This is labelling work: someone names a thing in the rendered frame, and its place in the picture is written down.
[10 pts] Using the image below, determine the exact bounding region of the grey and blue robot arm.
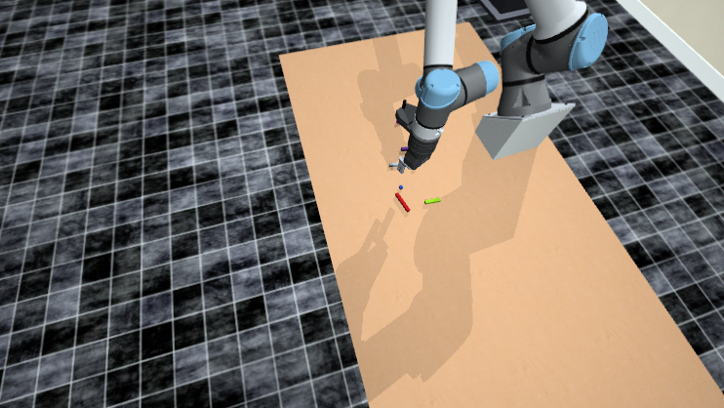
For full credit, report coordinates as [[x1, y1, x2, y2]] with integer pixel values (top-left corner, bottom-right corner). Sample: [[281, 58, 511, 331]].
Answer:
[[415, 0, 608, 130]]

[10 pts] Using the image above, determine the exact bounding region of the red rod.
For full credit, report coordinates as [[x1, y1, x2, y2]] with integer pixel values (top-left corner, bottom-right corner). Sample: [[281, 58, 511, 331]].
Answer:
[[395, 192, 410, 213]]

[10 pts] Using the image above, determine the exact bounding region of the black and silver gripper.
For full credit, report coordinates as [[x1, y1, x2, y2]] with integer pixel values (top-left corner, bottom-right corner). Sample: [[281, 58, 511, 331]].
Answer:
[[395, 100, 445, 174]]

